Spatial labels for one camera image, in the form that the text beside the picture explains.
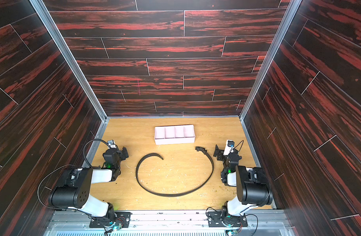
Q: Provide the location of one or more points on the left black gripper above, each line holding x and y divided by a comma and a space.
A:
123, 154

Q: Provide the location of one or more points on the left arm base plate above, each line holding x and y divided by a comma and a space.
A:
120, 219

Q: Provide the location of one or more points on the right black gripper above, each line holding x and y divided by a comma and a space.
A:
220, 153

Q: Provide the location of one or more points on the black leather belt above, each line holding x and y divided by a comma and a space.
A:
197, 148

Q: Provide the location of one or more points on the pink divided storage box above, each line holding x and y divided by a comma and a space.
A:
180, 134

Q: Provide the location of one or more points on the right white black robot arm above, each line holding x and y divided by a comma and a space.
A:
252, 187

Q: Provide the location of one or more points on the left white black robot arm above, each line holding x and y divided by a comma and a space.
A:
73, 191

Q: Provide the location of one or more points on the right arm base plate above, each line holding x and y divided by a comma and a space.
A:
218, 219

